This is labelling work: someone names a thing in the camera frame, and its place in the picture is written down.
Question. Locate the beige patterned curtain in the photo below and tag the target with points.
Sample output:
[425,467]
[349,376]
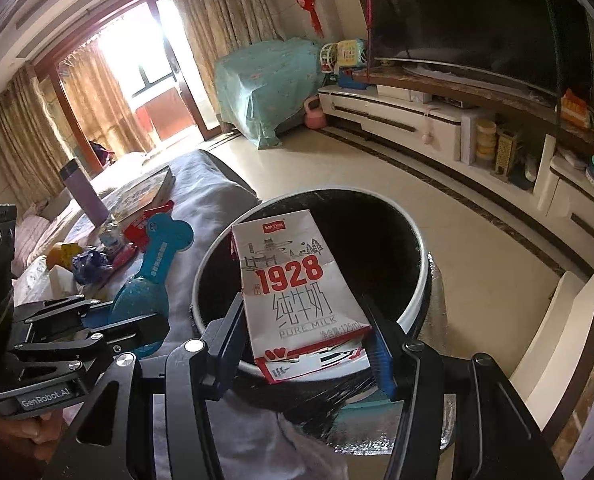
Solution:
[227,5]
[97,105]
[17,145]

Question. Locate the white red milk carton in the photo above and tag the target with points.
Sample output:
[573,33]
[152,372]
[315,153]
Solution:
[287,280]

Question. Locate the black set-top box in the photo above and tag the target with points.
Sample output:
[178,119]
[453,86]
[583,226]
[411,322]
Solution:
[454,102]

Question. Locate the yellow wrapper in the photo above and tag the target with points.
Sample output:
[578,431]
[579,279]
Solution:
[70,251]

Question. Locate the pink cushioned sofa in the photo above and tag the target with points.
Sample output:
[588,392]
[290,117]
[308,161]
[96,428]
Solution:
[32,230]

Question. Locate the orange toy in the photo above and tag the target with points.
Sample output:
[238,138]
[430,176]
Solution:
[574,110]

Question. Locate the yellow round container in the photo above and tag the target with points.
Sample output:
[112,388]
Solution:
[487,140]

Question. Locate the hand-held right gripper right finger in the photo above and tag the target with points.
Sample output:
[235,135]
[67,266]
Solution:
[383,357]

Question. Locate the teal covered furniture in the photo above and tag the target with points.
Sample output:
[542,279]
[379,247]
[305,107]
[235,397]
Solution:
[267,85]

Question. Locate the wooden glass balcony door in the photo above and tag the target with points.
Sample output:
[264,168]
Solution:
[177,110]

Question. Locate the patterned purple wrapper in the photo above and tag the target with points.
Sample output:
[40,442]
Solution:
[89,266]

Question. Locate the person's left hand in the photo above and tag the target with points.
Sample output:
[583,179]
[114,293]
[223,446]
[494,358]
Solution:
[27,427]

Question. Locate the orange fruit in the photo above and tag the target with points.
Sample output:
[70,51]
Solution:
[54,258]

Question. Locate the glossy cover book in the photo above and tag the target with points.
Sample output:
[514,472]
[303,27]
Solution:
[142,190]

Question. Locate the purple thermos bottle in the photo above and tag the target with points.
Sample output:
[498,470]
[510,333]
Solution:
[89,200]

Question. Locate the white rim trash bin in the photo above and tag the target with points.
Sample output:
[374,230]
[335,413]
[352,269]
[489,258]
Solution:
[377,240]

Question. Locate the metal grater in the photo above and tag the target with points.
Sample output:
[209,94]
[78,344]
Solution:
[508,155]

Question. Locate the pink hanging charm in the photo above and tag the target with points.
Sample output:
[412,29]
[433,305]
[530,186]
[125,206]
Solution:
[428,135]

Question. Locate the dark bag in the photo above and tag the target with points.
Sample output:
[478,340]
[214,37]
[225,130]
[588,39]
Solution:
[101,152]

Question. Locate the white round toy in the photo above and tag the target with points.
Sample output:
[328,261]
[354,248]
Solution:
[328,57]

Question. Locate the black television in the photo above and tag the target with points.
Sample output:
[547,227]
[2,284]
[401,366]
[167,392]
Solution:
[477,10]

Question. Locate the white box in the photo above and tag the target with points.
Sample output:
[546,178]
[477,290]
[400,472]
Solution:
[402,92]

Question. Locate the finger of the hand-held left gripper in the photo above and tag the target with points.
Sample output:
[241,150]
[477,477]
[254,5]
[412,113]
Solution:
[107,335]
[57,307]

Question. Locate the yellow white toy house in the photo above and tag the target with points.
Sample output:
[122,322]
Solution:
[349,52]

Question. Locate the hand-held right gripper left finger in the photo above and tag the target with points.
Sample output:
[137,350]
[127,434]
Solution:
[229,342]

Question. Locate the white television cabinet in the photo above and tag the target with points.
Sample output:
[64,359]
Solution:
[402,116]

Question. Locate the blue toy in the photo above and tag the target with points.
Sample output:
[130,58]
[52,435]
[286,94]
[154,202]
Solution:
[354,81]

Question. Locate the pink kettlebell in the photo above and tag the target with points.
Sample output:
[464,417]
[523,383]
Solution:
[316,117]

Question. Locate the blue bone-shaped package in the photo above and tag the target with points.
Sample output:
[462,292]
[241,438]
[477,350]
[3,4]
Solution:
[162,250]

